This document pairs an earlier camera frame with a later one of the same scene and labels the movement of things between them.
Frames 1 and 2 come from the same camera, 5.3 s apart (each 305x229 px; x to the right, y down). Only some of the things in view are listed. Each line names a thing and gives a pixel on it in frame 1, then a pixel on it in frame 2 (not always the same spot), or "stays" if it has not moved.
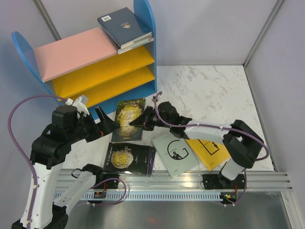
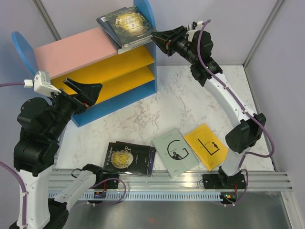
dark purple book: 152,154 stays
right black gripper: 144,120 → 167,39
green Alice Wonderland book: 126,111 → 129,26
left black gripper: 108,125 → 89,91
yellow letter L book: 211,154 stays
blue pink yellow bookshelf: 87,69 stays
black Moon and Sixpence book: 127,159 stays
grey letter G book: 176,154 stays
